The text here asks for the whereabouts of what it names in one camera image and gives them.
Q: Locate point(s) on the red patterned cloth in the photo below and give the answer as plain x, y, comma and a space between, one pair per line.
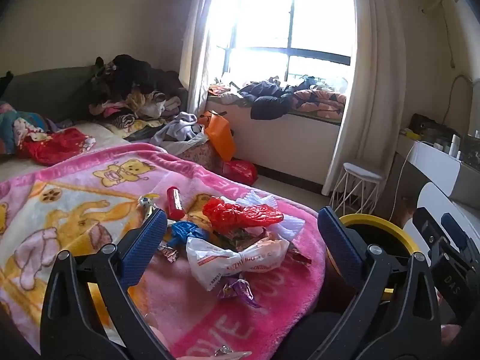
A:
53, 148

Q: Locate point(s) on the white foam net sleeve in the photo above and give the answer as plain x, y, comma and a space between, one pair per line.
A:
287, 229

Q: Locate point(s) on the white cosmetic bottle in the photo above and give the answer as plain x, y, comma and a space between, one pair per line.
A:
455, 145

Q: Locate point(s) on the cream curtain right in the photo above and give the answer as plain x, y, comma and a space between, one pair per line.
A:
372, 117

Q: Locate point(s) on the pink cartoon bear blanket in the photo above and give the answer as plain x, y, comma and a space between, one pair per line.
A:
90, 200

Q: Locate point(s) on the red cylindrical tube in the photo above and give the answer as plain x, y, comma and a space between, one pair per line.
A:
174, 204

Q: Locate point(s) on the dark window frame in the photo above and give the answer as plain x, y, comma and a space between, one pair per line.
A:
287, 39

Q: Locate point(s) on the white petal shaped cabinet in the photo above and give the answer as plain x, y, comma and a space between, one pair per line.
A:
463, 207

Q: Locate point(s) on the red plastic bag on floor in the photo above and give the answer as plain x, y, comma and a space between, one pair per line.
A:
240, 171

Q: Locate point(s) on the white printed plastic bag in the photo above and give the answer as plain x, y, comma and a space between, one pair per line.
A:
210, 263

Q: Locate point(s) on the green black snack packet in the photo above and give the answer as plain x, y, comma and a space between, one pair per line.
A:
238, 240

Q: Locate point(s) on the white wire frame stool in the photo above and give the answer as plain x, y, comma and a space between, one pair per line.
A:
356, 190

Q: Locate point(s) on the orange patterned quilt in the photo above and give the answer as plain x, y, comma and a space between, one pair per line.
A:
320, 103

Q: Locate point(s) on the dark bag on dresser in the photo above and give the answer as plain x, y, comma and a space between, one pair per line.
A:
430, 131

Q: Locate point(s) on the white dressing table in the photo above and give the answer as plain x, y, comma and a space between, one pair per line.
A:
456, 180

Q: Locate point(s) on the dark blue jacket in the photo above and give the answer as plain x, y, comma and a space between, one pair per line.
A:
267, 101

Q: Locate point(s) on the blue plastic bag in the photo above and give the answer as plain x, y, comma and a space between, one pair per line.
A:
181, 231

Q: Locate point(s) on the floral laundry basket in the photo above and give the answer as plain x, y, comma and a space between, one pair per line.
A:
204, 155

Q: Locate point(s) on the lavender grey garment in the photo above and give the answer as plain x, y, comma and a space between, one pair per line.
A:
183, 127

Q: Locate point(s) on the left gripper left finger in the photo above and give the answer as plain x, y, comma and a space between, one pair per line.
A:
70, 325

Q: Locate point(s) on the orange paper bag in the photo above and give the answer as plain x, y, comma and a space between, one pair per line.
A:
219, 133

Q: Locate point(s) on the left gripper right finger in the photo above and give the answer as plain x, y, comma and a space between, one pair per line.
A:
395, 312

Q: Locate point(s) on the cream curtain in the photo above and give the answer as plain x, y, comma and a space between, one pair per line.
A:
372, 117
194, 55

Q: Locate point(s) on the purple snack wrapper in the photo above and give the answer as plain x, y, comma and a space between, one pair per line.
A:
238, 287

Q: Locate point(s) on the yellow rimmed black trash bin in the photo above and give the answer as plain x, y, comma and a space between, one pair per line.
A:
375, 232

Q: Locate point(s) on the yellow silver snack wrapper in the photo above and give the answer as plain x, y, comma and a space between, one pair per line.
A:
148, 204

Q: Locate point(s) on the small red candy wrapper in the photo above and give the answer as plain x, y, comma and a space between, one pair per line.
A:
168, 252

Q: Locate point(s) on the red plastic bag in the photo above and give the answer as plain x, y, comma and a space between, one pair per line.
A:
240, 171
225, 217

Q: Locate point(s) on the pile of clothes on bed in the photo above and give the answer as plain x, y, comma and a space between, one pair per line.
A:
132, 99

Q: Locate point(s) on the cream curtain left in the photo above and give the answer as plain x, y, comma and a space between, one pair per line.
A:
194, 55

